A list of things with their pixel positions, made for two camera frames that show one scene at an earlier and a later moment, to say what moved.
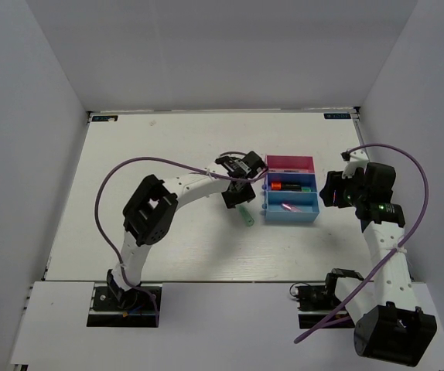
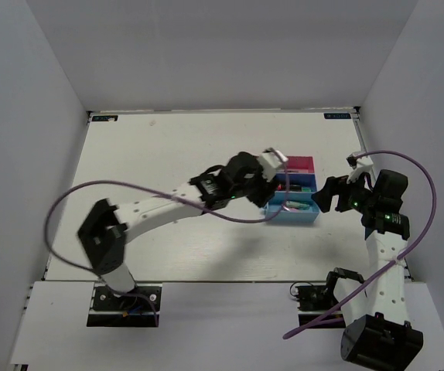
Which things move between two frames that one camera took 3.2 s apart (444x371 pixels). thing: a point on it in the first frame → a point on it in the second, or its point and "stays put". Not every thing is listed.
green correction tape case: (247, 218) → (295, 204)
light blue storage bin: (292, 206) stays put
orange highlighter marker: (285, 186) stays put
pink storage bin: (290, 164) stays put
